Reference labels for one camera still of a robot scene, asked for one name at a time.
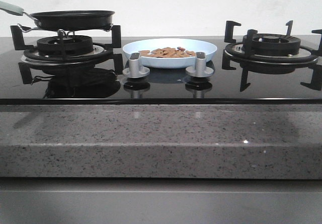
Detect black pan support grate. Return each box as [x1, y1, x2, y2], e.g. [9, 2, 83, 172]
[222, 20, 321, 92]
[11, 25, 121, 66]

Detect brown meat pieces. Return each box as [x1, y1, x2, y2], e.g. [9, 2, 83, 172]
[139, 47, 196, 58]

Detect black round gas burner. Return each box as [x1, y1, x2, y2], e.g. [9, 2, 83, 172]
[252, 33, 301, 56]
[37, 35, 93, 57]

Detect black glass gas cooktop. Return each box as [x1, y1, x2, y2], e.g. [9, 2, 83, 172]
[1, 36, 321, 105]

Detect grey cabinet front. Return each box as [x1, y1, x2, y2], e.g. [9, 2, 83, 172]
[1, 178, 321, 223]

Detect light blue plate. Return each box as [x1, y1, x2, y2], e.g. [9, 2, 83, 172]
[122, 38, 217, 68]

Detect silver wire pan reducer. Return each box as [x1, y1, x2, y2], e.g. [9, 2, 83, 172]
[17, 24, 114, 35]

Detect silver stove knob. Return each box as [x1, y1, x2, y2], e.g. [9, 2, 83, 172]
[123, 52, 150, 79]
[185, 52, 214, 78]

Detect black frying pan green handle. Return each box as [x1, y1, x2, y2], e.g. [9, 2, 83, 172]
[1, 2, 115, 31]

